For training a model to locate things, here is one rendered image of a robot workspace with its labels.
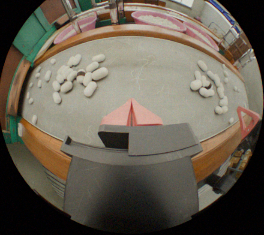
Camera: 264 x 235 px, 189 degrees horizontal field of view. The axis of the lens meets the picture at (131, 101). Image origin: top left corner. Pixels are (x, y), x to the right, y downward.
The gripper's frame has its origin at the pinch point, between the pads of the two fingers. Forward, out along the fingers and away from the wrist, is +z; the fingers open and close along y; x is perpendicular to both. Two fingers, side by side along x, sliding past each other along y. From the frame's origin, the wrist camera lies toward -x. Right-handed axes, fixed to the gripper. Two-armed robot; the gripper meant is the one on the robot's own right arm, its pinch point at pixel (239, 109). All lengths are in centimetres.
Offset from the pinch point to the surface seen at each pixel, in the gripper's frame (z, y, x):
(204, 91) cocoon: 8.1, 10.3, 0.8
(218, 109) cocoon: 4.8, 4.2, 3.7
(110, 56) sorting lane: 16.4, 32.2, -3.9
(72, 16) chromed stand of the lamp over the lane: 21, 47, -22
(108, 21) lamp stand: 49, 41, -26
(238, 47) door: 158, -415, -164
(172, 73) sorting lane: 12.7, 17.9, -0.8
